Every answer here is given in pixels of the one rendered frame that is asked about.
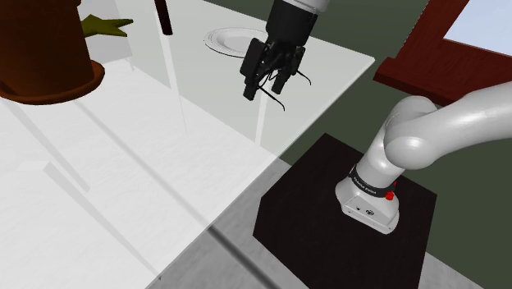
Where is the green plant leaf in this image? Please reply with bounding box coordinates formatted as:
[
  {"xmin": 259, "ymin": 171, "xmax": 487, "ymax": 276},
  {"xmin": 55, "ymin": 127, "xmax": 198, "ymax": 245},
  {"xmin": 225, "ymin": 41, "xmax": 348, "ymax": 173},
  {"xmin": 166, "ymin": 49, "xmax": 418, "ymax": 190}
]
[{"xmin": 80, "ymin": 14, "xmax": 135, "ymax": 39}]

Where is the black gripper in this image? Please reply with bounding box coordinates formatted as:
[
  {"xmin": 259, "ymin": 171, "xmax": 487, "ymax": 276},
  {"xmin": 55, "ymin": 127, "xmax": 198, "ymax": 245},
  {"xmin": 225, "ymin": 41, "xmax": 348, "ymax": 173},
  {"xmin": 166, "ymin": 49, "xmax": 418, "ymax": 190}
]
[{"xmin": 239, "ymin": 0, "xmax": 320, "ymax": 102}]

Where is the thin black wire object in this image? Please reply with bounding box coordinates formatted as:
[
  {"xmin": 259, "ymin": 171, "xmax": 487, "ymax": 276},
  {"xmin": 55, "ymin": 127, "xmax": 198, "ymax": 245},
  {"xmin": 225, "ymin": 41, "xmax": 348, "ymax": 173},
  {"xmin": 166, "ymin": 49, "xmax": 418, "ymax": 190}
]
[{"xmin": 255, "ymin": 67, "xmax": 313, "ymax": 112}]

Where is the brown plant pot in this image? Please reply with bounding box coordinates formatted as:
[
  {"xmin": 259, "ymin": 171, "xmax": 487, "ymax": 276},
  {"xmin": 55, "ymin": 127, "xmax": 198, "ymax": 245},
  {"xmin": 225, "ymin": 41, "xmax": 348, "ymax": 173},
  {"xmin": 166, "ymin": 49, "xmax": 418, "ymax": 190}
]
[{"xmin": 0, "ymin": 0, "xmax": 106, "ymax": 106}]

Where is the dark brown stick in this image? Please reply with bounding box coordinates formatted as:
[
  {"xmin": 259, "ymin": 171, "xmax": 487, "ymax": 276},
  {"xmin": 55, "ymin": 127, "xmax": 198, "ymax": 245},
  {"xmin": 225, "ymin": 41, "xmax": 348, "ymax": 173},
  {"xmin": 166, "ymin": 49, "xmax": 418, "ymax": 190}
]
[{"xmin": 153, "ymin": 0, "xmax": 174, "ymax": 37}]

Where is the white plate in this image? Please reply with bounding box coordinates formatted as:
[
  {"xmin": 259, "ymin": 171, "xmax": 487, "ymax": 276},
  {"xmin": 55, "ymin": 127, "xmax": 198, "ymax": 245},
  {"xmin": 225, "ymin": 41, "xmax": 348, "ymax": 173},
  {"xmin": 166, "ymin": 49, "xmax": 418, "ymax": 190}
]
[{"xmin": 203, "ymin": 26, "xmax": 270, "ymax": 57}]

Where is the dark robot stand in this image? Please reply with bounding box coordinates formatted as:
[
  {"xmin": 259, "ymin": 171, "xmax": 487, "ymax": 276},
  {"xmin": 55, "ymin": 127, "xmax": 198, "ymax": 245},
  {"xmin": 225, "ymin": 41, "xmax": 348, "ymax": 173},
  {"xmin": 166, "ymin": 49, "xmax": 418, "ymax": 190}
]
[{"xmin": 252, "ymin": 133, "xmax": 438, "ymax": 289}]

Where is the red-brown framed window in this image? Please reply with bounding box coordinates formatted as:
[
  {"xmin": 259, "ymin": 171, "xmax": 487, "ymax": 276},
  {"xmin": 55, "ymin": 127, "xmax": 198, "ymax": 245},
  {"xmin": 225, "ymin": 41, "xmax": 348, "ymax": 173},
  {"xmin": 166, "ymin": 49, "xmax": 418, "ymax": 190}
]
[{"xmin": 373, "ymin": 0, "xmax": 512, "ymax": 108}]

